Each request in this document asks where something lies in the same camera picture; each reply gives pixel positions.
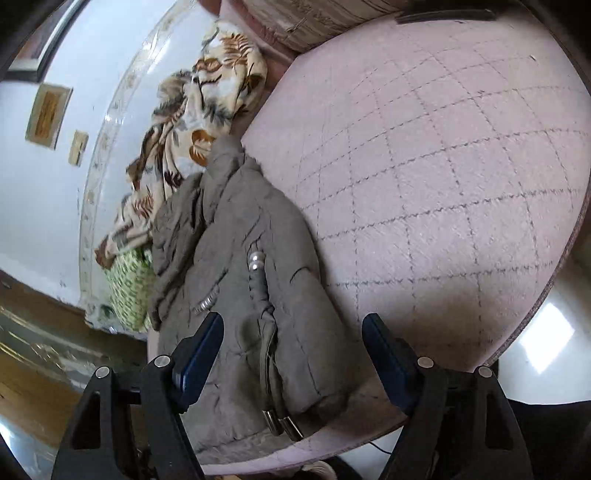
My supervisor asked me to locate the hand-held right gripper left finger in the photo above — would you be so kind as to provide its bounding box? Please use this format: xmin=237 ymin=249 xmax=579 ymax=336
xmin=51 ymin=311 xmax=225 ymax=480

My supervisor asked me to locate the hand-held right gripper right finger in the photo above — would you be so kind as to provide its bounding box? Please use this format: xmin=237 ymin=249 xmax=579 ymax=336
xmin=361 ymin=314 xmax=532 ymax=480

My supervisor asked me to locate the olive padded jacket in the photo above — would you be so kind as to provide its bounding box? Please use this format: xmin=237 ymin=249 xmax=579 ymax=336
xmin=147 ymin=135 xmax=356 ymax=455

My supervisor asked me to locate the green patterned pillow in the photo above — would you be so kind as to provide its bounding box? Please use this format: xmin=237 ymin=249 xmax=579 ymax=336
xmin=102 ymin=247 xmax=158 ymax=333

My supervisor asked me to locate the clear plastic bag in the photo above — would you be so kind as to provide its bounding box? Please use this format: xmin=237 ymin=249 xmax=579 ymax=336
xmin=84 ymin=302 xmax=116 ymax=329

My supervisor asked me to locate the wooden door with glass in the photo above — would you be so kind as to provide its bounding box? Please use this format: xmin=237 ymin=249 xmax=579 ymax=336
xmin=0 ymin=270 xmax=151 ymax=480

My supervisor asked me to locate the leaf print blanket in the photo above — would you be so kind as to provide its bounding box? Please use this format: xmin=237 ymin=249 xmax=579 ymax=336
xmin=95 ymin=21 xmax=269 ymax=271

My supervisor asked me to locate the striped floral cushion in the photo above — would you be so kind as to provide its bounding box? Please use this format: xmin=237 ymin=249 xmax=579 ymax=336
xmin=240 ymin=0 xmax=416 ymax=54

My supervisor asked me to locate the black phone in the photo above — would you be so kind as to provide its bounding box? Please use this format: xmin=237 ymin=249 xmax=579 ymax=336
xmin=397 ymin=10 xmax=498 ymax=25

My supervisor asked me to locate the large framed painting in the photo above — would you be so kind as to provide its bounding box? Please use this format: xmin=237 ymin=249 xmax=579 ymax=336
xmin=0 ymin=0 xmax=88 ymax=84

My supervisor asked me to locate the beige wall switch plate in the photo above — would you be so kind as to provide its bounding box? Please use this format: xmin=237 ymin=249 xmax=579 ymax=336
xmin=68 ymin=130 xmax=89 ymax=167

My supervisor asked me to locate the small framed wall picture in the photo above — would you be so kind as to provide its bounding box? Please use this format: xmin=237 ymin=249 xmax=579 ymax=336
xmin=25 ymin=84 xmax=74 ymax=149

